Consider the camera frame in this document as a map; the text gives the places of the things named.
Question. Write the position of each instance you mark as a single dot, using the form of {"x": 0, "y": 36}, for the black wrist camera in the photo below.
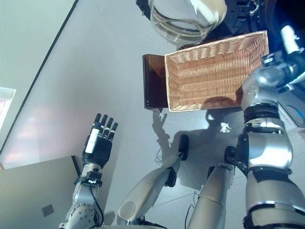
{"x": 91, "y": 179}
{"x": 274, "y": 58}

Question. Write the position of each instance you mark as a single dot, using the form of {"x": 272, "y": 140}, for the blue tape piece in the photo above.
{"x": 297, "y": 112}

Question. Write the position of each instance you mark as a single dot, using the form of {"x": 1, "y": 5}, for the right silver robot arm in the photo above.
{"x": 267, "y": 133}

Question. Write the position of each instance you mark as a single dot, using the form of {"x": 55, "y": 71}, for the silver robot leg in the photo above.
{"x": 209, "y": 193}
{"x": 147, "y": 188}

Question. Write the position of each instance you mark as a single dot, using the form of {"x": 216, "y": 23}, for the grey square wall plate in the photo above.
{"x": 47, "y": 210}

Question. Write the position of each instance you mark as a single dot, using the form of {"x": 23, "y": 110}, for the round glass washer door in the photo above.
{"x": 188, "y": 19}

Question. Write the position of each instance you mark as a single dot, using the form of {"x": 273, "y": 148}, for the right silver robot leg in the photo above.
{"x": 209, "y": 193}

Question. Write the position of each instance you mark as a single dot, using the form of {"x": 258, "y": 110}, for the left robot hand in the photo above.
{"x": 98, "y": 145}

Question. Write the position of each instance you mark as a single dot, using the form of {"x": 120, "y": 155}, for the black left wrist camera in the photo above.
{"x": 91, "y": 179}

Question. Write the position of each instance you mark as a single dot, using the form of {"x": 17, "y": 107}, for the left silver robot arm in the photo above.
{"x": 83, "y": 205}

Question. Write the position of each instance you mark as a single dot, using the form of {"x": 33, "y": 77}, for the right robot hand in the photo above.
{"x": 290, "y": 52}

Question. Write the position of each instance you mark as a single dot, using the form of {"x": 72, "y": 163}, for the left silver robot leg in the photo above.
{"x": 147, "y": 188}

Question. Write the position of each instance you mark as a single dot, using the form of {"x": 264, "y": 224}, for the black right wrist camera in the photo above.
{"x": 274, "y": 58}

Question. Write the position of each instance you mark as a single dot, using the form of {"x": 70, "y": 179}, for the wicker laundry basket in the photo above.
{"x": 209, "y": 74}

